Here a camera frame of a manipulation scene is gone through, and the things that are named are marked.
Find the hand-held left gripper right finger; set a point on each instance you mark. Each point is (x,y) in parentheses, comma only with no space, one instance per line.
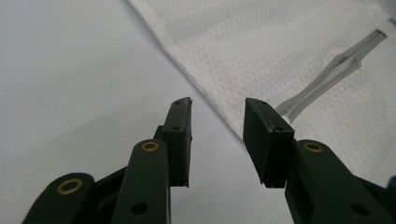
(267,146)

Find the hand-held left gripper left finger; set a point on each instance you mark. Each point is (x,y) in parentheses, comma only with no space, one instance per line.
(177,146)

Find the white mesh garment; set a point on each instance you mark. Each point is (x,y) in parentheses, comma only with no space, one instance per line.
(280,62)

